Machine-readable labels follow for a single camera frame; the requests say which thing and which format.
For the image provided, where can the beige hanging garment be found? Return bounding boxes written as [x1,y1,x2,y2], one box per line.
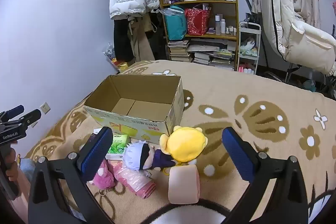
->
[128,15,156,63]

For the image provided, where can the green tissue pack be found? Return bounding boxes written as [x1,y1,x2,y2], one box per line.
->
[106,134,131,161]

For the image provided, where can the pile of magazines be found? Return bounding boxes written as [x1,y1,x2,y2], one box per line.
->
[188,39,236,70]

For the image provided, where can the wooden shelf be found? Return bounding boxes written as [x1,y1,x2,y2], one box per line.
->
[157,0,239,72]

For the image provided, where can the cream puffer coat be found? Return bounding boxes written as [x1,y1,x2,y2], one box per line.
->
[259,0,336,75]

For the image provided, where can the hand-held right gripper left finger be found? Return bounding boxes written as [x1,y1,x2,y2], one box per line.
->
[28,126,114,224]

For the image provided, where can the person's left hand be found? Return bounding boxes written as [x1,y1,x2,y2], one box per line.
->
[5,147,20,183]

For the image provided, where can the black hanging garment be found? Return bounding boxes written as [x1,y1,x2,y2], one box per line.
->
[113,18,137,62]

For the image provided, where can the pink fluffy plush toy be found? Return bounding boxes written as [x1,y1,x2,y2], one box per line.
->
[88,160,117,197]

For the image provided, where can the white-haired plush doll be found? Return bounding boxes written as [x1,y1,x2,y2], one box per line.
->
[122,141,177,176]

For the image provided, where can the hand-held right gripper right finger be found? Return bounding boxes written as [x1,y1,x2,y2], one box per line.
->
[222,127,308,224]

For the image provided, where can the white utility cart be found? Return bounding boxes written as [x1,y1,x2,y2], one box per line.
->
[238,21,262,75]

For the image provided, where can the light blue cloth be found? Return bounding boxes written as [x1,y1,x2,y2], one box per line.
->
[19,158,36,175]

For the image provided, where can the snack bags pile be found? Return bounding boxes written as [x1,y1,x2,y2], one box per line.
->
[103,42,130,73]

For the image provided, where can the pink plastic bag roll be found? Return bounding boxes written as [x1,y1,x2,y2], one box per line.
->
[109,161,156,199]

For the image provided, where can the stack of books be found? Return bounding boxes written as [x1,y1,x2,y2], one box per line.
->
[167,40,193,62]

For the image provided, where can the teal bag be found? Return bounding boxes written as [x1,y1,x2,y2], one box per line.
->
[164,6,187,41]

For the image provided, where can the pink swirl roll plush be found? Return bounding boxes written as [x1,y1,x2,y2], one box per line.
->
[168,164,201,205]

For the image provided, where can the red patterned bag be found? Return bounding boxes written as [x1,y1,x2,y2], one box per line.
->
[184,4,211,36]

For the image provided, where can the metal chair legs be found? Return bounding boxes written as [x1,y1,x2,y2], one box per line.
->
[285,61,336,100]

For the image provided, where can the cardboard box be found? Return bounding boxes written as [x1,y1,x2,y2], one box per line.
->
[83,75,185,145]

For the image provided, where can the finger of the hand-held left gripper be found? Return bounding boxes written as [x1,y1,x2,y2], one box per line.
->
[5,109,42,128]
[0,105,25,123]

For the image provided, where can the yellow plush toy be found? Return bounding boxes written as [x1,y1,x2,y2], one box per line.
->
[160,126,206,165]

